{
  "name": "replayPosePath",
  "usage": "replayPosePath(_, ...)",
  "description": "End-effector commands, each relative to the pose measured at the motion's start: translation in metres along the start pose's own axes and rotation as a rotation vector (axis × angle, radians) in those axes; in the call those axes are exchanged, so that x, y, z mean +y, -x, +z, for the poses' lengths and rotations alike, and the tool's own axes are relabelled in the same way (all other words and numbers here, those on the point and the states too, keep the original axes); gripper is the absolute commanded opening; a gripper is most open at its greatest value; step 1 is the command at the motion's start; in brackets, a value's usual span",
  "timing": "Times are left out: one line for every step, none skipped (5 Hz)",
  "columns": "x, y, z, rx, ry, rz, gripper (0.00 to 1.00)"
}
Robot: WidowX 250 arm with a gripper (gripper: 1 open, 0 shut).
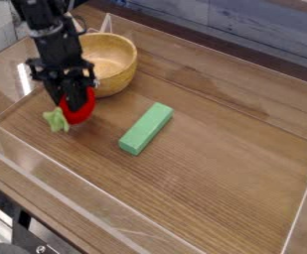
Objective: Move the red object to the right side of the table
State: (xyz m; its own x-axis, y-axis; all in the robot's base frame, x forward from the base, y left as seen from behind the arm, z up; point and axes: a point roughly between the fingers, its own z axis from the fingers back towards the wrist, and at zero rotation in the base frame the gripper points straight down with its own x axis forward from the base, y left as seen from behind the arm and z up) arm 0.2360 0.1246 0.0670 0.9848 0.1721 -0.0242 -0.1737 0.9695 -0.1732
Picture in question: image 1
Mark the wooden bowl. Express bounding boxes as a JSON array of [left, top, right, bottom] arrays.
[[79, 33, 138, 98]]

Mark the clear acrylic tray wall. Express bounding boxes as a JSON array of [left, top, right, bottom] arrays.
[[0, 6, 307, 254]]

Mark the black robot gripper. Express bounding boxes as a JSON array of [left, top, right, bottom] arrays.
[[25, 21, 96, 111]]

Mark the green rectangular block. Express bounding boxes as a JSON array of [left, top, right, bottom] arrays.
[[118, 102, 174, 156]]

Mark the red plush strawberry toy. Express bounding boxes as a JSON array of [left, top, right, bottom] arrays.
[[43, 87, 95, 132]]

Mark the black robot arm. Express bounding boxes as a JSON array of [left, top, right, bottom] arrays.
[[10, 0, 96, 112]]

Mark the black metal stand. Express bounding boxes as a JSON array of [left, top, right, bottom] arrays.
[[10, 208, 76, 254]]

